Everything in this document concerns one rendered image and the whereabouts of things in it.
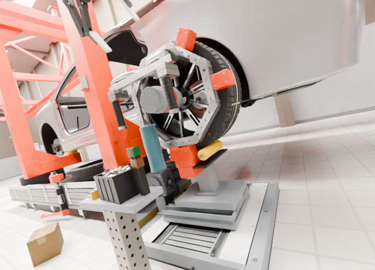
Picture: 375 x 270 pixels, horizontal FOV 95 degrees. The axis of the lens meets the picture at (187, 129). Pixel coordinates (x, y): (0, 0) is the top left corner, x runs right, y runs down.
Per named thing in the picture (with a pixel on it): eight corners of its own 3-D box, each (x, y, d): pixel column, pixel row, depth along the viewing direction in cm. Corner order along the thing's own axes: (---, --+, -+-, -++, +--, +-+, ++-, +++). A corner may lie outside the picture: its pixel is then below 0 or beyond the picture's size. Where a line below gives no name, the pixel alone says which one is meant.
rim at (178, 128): (163, 68, 131) (170, 133, 138) (140, 63, 112) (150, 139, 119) (227, 52, 105) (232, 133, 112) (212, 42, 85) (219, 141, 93)
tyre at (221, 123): (154, 59, 135) (164, 142, 144) (130, 54, 115) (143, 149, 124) (239, 34, 100) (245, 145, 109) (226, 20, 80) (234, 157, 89)
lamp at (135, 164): (145, 165, 72) (143, 156, 72) (138, 169, 68) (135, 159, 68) (139, 166, 74) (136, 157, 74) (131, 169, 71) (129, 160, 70)
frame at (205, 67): (229, 135, 87) (202, 29, 85) (225, 139, 81) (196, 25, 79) (153, 149, 116) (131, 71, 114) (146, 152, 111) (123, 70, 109)
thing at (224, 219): (250, 197, 120) (247, 183, 119) (236, 232, 89) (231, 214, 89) (191, 196, 147) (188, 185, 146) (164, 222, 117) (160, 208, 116)
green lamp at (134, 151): (142, 154, 72) (139, 144, 71) (134, 157, 68) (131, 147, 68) (135, 155, 74) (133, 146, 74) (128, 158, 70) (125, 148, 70)
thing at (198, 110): (228, 106, 136) (210, 72, 139) (225, 107, 129) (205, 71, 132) (197, 124, 153) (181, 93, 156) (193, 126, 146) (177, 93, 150)
